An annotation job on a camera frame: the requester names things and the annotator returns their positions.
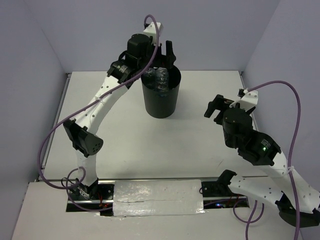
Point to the black plastic bin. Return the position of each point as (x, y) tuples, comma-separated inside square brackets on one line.
[(163, 107)]

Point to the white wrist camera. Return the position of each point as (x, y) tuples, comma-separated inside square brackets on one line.
[(248, 99), (150, 31)]

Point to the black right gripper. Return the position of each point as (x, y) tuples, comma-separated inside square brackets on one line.
[(218, 102)]

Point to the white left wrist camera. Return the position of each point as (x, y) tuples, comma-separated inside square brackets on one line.
[(150, 31)]

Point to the crushed clear plastic bottle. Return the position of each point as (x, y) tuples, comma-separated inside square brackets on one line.
[(161, 79)]

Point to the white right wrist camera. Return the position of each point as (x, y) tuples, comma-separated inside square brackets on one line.
[(248, 99)]

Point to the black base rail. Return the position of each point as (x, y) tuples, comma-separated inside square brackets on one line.
[(215, 196)]

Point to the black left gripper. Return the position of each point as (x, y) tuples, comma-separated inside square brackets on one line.
[(171, 58)]

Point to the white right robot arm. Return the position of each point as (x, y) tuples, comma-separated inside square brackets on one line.
[(292, 196)]

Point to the labelled bottle white cap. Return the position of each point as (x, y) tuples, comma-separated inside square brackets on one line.
[(163, 94)]

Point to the clear bottle blue cap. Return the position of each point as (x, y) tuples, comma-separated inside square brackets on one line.
[(148, 78)]

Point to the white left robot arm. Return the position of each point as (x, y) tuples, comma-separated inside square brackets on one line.
[(83, 127)]

